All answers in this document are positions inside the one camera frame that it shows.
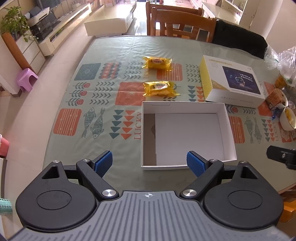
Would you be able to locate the white drawer cabinet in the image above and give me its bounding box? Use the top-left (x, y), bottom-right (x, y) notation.
top-left (16, 39), bottom-right (47, 77)

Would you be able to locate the white bowl with yellow food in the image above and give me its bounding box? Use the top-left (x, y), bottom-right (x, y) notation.
top-left (279, 107), bottom-right (296, 130)

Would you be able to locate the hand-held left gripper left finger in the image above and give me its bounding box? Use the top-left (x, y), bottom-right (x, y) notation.
top-left (42, 150), bottom-right (119, 201)

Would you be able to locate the white coffee table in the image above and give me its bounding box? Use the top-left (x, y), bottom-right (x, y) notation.
top-left (84, 18), bottom-right (128, 37)

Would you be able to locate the black cloth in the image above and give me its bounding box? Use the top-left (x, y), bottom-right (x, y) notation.
top-left (211, 20), bottom-right (267, 59)

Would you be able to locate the orange snack packet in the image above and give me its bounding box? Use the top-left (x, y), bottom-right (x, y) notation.
top-left (265, 89), bottom-right (287, 110)

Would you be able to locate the white cardboard box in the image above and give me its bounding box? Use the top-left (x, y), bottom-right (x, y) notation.
top-left (140, 101), bottom-right (237, 171)

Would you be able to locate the white printer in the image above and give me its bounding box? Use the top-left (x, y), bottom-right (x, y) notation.
top-left (24, 7), bottom-right (50, 26)

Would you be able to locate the white sideboard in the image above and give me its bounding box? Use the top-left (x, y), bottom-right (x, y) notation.
top-left (201, 0), bottom-right (250, 26)

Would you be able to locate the pink plastic stool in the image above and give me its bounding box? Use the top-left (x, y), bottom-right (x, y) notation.
top-left (0, 134), bottom-right (10, 158)

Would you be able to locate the wooden chair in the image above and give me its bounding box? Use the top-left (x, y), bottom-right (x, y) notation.
top-left (280, 183), bottom-right (296, 223)
top-left (150, 8), bottom-right (216, 43)
top-left (146, 1), bottom-right (205, 16)

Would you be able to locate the patterned cloth covered desktop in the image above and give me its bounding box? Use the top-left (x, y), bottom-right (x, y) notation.
top-left (43, 36), bottom-right (296, 193)

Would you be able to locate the green potted plant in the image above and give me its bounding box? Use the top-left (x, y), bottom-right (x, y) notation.
top-left (0, 6), bottom-right (35, 42)

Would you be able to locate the clear plastic bag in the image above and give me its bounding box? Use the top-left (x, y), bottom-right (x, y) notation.
top-left (264, 45), bottom-right (296, 90)

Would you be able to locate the white low tv stand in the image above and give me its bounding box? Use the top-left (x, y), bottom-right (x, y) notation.
top-left (38, 3), bottom-right (92, 57)

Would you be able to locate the yellow snack packet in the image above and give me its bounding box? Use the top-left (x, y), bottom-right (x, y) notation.
top-left (142, 56), bottom-right (173, 71)
top-left (143, 81), bottom-right (180, 99)

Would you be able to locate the white and yellow product box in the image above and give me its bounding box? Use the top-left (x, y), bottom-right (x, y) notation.
top-left (199, 55), bottom-right (266, 108)

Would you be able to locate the purple plastic stool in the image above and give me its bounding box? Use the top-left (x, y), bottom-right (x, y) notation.
top-left (16, 68), bottom-right (38, 93)

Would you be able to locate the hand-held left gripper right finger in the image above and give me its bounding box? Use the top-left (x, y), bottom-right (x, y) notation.
top-left (180, 150), bottom-right (258, 200)

